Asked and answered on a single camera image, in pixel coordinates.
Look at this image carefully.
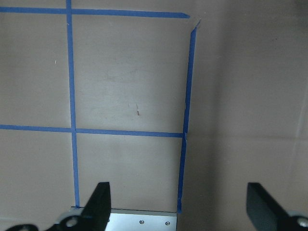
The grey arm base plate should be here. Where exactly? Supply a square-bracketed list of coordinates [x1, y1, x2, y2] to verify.
[104, 209, 177, 231]

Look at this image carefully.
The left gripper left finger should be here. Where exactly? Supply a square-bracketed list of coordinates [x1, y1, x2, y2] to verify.
[51, 182, 111, 231]

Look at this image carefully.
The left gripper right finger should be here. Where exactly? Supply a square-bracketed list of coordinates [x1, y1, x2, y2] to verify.
[246, 182, 303, 231]

